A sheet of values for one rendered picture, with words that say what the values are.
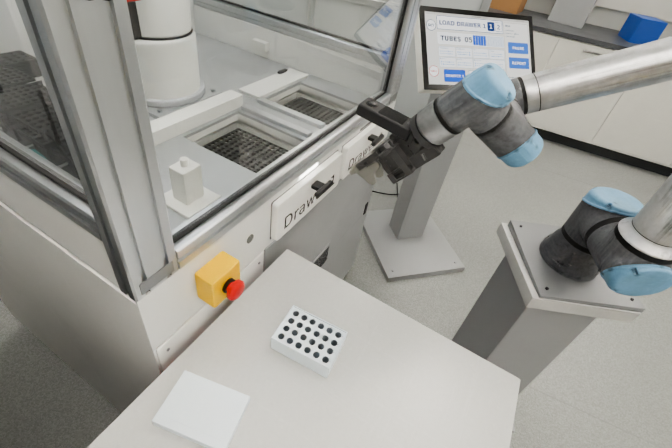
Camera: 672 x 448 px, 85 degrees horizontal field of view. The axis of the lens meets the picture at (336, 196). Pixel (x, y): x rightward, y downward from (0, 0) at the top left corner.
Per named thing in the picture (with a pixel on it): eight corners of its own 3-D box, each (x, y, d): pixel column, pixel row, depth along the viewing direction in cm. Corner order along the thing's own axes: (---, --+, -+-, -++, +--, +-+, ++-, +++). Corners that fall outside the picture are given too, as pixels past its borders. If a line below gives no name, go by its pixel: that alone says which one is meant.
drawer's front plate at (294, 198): (337, 184, 107) (343, 152, 100) (276, 242, 86) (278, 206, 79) (332, 182, 107) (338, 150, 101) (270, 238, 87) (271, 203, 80)
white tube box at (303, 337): (344, 342, 75) (347, 331, 73) (326, 378, 69) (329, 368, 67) (292, 315, 78) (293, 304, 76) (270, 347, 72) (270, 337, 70)
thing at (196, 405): (250, 400, 64) (250, 396, 63) (224, 455, 58) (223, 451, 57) (185, 374, 66) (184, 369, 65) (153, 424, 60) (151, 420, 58)
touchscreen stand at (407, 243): (463, 271, 200) (560, 92, 136) (386, 281, 186) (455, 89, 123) (422, 209, 236) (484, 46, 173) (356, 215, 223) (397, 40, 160)
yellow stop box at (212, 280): (243, 285, 73) (243, 261, 69) (217, 311, 68) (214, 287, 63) (224, 273, 75) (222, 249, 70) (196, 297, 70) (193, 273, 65)
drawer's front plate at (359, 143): (382, 142, 130) (389, 114, 123) (342, 180, 109) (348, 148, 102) (377, 141, 130) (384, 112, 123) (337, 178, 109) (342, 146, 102)
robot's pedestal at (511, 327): (492, 356, 162) (590, 233, 115) (513, 433, 139) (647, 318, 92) (425, 347, 161) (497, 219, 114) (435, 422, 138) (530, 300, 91)
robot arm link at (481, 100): (522, 111, 57) (489, 74, 54) (462, 146, 65) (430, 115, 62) (519, 84, 62) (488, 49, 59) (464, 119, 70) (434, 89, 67)
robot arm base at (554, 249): (584, 242, 107) (604, 218, 101) (607, 285, 96) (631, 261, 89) (532, 234, 107) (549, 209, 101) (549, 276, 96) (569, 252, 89)
